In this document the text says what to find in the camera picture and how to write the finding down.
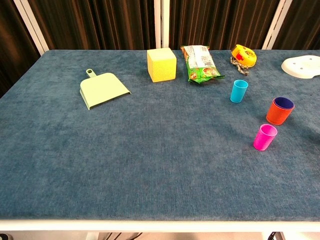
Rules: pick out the light blue plastic cup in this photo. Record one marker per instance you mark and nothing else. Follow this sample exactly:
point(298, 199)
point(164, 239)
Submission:
point(238, 92)

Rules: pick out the dark blue plastic cup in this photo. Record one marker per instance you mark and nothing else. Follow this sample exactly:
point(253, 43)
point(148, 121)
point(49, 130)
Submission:
point(283, 103)

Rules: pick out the magenta plastic cup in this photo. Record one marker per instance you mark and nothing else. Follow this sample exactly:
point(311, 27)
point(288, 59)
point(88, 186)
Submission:
point(262, 141)

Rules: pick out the large orange plastic cup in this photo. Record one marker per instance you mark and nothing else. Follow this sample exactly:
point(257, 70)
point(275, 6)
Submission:
point(276, 116)

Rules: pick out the blue fabric table cover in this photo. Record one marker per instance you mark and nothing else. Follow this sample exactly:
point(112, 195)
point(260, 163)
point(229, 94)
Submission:
point(160, 150)

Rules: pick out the yellow sponge cube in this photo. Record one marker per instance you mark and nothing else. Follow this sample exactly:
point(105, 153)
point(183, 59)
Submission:
point(161, 66)

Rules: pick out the green plastic dustpan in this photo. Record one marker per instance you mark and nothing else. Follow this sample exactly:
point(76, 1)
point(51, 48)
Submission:
point(102, 87)

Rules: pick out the green snack packet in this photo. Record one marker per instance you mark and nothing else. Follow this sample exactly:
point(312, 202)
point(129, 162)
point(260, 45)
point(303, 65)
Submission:
point(200, 62)

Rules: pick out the yellow plastic toy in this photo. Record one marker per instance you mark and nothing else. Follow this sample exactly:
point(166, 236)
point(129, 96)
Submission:
point(246, 56)

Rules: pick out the dark brown curtain panel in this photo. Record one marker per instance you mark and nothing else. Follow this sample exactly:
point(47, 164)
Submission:
point(12, 50)
point(302, 25)
point(220, 22)
point(100, 25)

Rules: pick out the white oval plastic tray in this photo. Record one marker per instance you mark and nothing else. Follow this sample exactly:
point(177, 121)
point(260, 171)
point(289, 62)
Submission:
point(300, 66)

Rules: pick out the white frame post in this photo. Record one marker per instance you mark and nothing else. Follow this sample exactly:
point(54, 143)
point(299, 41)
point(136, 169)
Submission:
point(162, 22)
point(31, 25)
point(276, 25)

